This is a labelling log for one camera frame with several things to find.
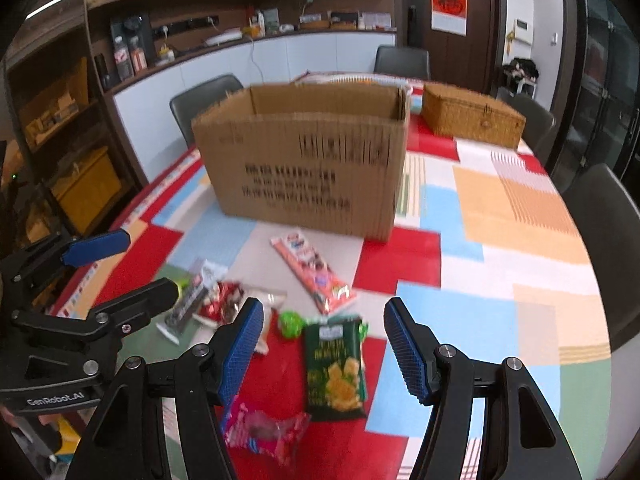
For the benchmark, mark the pink clear snack packet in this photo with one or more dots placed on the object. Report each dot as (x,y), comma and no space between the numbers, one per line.
(260,432)

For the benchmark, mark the black drinks machine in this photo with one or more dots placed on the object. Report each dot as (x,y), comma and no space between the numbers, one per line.
(132,45)

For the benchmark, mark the clear white snack packet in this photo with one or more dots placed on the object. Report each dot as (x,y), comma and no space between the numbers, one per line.
(272,300)

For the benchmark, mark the white dish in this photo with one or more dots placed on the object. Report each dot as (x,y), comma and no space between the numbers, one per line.
(223,37)

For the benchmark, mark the colourful patchwork tablecloth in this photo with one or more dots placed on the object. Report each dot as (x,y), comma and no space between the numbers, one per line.
(500,260)

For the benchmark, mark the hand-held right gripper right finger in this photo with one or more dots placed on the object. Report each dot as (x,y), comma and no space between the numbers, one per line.
(407,355)

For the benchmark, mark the yellow storage box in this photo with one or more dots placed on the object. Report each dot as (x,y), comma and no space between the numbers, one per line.
(87,190)

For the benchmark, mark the white counter cabinet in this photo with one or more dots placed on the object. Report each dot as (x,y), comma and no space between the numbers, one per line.
(310,55)

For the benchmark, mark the long pink snack packet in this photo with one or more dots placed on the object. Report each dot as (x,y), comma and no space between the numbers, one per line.
(310,267)

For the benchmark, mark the wooden shelf unit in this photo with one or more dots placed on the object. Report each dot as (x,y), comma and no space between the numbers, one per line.
(30,85)

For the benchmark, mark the dark grey chair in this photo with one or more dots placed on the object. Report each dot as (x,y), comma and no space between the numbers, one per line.
(400,60)
(605,240)
(200,100)
(537,120)

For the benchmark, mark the small green candy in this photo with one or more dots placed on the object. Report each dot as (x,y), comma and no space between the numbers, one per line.
(291,323)

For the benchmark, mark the black bottle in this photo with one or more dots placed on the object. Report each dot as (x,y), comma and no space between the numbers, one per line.
(103,72)

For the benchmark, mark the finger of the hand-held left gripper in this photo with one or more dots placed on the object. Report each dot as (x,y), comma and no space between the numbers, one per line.
(95,249)
(145,297)

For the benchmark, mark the wicker basket with lid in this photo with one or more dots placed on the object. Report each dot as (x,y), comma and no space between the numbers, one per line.
(470,115)

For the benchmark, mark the brown cardboard box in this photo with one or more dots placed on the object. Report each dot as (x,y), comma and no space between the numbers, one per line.
(300,175)

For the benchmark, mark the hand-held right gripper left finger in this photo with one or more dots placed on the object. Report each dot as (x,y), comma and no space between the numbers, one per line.
(245,350)

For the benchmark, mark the dark plush bag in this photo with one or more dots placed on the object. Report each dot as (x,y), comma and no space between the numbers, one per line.
(520,70)

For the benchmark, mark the dark grey snack bar packet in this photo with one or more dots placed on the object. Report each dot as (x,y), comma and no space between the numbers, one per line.
(189,305)

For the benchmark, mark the black glass cabinet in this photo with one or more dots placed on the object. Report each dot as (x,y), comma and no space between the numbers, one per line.
(605,85)

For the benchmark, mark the red and white wall poster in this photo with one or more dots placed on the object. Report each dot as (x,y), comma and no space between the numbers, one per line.
(448,0)

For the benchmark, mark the red snack packet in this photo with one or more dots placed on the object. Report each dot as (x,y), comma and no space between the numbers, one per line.
(222,302)

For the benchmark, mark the dark brown door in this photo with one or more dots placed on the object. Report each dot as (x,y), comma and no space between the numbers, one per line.
(480,35)

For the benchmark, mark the green chip bag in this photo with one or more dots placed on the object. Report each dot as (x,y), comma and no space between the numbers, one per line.
(332,370)

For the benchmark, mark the white intercom panel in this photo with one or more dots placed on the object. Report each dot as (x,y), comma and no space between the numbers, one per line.
(523,31)

